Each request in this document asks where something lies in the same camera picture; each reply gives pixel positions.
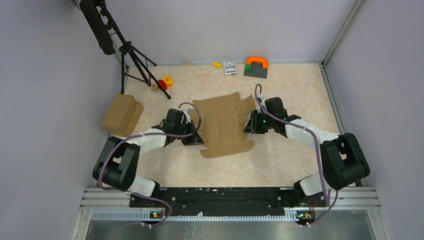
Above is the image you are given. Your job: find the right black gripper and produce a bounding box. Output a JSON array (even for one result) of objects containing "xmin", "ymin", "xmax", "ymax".
[{"xmin": 243, "ymin": 109, "xmax": 275, "ymax": 135}]

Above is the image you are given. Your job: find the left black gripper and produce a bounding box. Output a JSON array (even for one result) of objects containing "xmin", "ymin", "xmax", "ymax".
[{"xmin": 174, "ymin": 120, "xmax": 204, "ymax": 146}]

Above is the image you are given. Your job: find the brown cardboard box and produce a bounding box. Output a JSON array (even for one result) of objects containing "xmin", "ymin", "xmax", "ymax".
[
  {"xmin": 100, "ymin": 94, "xmax": 144, "ymax": 137},
  {"xmin": 190, "ymin": 92, "xmax": 256, "ymax": 159}
]

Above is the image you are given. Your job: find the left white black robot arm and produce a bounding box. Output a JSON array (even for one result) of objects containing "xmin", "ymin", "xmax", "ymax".
[{"xmin": 92, "ymin": 108, "xmax": 204, "ymax": 207}]

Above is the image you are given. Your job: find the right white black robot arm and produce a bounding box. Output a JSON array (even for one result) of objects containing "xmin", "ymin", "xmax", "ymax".
[{"xmin": 244, "ymin": 97, "xmax": 371, "ymax": 206}]

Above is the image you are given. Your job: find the playing card deck box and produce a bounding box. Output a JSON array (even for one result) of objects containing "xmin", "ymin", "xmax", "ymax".
[{"xmin": 223, "ymin": 61, "xmax": 238, "ymax": 75}]

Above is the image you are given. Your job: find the folded brown cardboard box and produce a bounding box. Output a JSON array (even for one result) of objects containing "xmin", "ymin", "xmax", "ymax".
[{"xmin": 100, "ymin": 94, "xmax": 144, "ymax": 137}]

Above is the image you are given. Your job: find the grey building baseplate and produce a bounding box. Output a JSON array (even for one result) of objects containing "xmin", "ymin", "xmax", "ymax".
[{"xmin": 243, "ymin": 63, "xmax": 268, "ymax": 79}]

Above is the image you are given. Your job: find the orange arch block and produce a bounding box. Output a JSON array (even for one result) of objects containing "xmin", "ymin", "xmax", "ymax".
[{"xmin": 245, "ymin": 56, "xmax": 269, "ymax": 69}]

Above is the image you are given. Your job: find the yellow round toy disc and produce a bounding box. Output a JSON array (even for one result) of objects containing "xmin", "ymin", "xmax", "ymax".
[{"xmin": 162, "ymin": 75, "xmax": 174, "ymax": 88}]

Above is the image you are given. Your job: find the red round toy disc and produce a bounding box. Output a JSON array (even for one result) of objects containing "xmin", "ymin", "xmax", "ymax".
[{"xmin": 157, "ymin": 79, "xmax": 168, "ymax": 91}]

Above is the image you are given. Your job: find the small wooden cube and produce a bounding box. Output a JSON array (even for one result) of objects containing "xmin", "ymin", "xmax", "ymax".
[{"xmin": 150, "ymin": 85, "xmax": 159, "ymax": 92}]

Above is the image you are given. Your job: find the yellow small block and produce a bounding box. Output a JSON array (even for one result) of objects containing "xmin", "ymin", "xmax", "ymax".
[{"xmin": 212, "ymin": 61, "xmax": 222, "ymax": 69}]

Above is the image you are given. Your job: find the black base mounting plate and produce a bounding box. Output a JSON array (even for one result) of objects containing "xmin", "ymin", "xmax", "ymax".
[{"xmin": 129, "ymin": 187, "xmax": 326, "ymax": 217}]

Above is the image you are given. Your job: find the aluminium frame rail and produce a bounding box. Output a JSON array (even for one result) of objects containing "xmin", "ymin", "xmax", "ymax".
[{"xmin": 72, "ymin": 186, "xmax": 392, "ymax": 240}]

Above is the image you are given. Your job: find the black camera tripod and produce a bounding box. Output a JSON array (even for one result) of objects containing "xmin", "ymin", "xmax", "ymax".
[{"xmin": 76, "ymin": 0, "xmax": 172, "ymax": 100}]

